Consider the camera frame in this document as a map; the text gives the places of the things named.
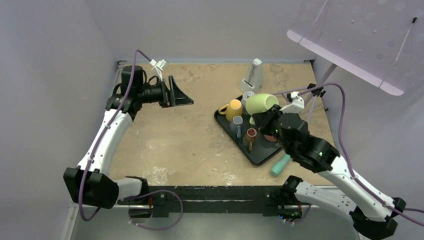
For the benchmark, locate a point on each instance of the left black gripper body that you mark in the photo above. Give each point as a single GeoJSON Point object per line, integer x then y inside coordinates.
{"type": "Point", "coordinates": [156, 93]}

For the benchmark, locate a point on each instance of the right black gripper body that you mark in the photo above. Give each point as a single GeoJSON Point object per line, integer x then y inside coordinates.
{"type": "Point", "coordinates": [289, 148]}

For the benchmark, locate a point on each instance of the light green mug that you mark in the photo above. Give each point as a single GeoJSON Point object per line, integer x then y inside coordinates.
{"type": "Point", "coordinates": [259, 103]}

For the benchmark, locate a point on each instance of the brown mug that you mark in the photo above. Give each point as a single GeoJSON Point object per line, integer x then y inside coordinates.
{"type": "Point", "coordinates": [249, 138]}

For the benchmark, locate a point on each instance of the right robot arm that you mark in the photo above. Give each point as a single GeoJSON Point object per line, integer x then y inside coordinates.
{"type": "Point", "coordinates": [371, 211]}

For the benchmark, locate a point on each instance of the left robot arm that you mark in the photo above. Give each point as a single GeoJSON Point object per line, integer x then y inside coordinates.
{"type": "Point", "coordinates": [89, 183]}

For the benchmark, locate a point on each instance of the pink mug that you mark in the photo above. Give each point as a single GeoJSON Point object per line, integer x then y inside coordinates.
{"type": "Point", "coordinates": [270, 138]}

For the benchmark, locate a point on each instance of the blue grey mug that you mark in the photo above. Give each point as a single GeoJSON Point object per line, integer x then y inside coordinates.
{"type": "Point", "coordinates": [235, 126]}

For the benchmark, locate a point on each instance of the light grey mug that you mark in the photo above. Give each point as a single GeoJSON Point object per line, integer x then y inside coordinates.
{"type": "Point", "coordinates": [246, 95]}

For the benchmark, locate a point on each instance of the yellow mug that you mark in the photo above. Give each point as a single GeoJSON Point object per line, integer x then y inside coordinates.
{"type": "Point", "coordinates": [232, 109]}

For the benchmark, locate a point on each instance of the white metronome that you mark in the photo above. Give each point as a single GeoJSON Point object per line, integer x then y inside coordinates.
{"type": "Point", "coordinates": [254, 78]}

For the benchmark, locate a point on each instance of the teal bottle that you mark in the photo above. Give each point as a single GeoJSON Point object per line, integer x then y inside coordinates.
{"type": "Point", "coordinates": [280, 165]}

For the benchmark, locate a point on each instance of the tripod stand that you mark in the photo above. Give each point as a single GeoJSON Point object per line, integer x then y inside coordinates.
{"type": "Point", "coordinates": [315, 91]}

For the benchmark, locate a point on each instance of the white perforated board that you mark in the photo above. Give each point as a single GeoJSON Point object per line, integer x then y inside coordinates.
{"type": "Point", "coordinates": [379, 41]}

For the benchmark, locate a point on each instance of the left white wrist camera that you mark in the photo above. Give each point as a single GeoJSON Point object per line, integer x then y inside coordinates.
{"type": "Point", "coordinates": [158, 67]}

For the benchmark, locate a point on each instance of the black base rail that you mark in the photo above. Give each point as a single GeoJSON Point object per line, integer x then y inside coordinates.
{"type": "Point", "coordinates": [267, 200]}

